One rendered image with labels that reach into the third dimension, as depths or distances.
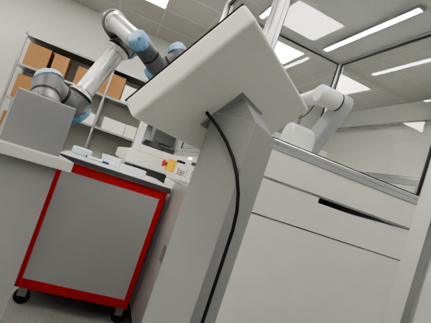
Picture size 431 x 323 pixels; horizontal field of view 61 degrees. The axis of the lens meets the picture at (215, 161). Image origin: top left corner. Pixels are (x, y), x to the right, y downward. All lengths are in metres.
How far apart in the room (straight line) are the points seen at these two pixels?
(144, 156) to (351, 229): 1.54
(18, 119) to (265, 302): 1.14
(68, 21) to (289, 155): 5.27
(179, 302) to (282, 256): 0.68
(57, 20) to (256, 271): 5.46
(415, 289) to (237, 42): 0.58
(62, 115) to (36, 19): 4.91
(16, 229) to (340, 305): 1.30
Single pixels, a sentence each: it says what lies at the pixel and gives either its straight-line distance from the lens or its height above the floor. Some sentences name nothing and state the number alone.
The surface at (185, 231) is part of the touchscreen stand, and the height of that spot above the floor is 0.73.
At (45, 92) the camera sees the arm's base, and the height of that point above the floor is 0.98.
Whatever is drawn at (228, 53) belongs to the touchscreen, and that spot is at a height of 1.11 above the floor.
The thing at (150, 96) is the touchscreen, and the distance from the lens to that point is 0.76.
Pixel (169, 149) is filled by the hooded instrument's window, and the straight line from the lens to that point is 2.65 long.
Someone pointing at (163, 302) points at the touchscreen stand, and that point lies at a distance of 0.90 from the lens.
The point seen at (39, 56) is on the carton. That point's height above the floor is 1.74.
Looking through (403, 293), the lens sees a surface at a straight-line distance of 0.26.
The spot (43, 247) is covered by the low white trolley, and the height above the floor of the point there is 0.30.
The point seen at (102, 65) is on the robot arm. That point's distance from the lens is 1.77.
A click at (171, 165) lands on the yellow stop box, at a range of 2.13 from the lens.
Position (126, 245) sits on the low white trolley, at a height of 0.41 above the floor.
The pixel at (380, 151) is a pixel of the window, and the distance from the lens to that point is 1.69.
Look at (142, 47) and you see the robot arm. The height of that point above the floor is 1.25.
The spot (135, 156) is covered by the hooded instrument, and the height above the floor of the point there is 0.86.
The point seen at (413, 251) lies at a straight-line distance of 0.26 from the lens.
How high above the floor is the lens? 0.85
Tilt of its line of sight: 3 degrees up
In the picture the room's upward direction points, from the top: 19 degrees clockwise
